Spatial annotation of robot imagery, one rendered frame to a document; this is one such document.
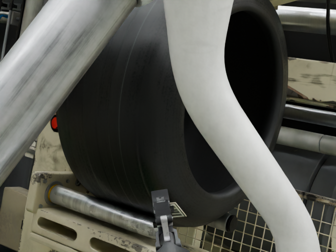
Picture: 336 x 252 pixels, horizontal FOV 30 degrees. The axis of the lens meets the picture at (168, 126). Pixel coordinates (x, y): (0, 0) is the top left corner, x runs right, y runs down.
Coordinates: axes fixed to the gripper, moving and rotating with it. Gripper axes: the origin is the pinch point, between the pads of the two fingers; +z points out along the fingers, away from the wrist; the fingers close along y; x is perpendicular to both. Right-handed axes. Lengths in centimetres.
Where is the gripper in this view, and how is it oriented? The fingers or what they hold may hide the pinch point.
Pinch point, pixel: (161, 204)
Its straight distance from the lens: 109.7
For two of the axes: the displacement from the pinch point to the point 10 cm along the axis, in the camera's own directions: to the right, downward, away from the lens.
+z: -1.0, -4.4, 8.9
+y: 1.3, 8.8, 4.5
